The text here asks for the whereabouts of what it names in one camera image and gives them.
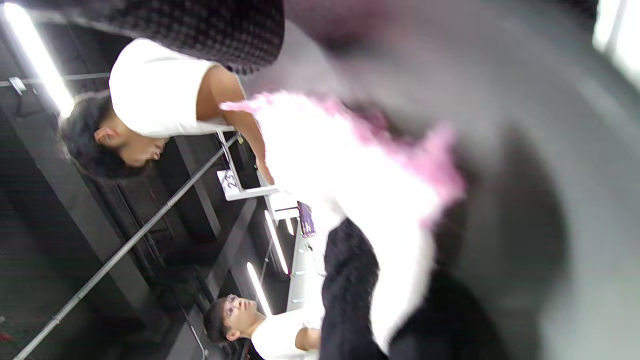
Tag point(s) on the white pink-edged dish cloth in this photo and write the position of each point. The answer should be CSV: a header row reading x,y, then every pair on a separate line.
x,y
350,190

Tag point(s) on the person's left hand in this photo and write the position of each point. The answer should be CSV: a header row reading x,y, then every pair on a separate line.
x,y
350,290

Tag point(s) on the person's right hand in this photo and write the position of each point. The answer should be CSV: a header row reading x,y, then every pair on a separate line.
x,y
200,30

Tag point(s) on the purple screen monitor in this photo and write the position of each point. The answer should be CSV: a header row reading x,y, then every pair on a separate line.
x,y
306,220

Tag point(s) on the ceiling light strip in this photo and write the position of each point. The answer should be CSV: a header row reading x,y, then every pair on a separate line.
x,y
40,60

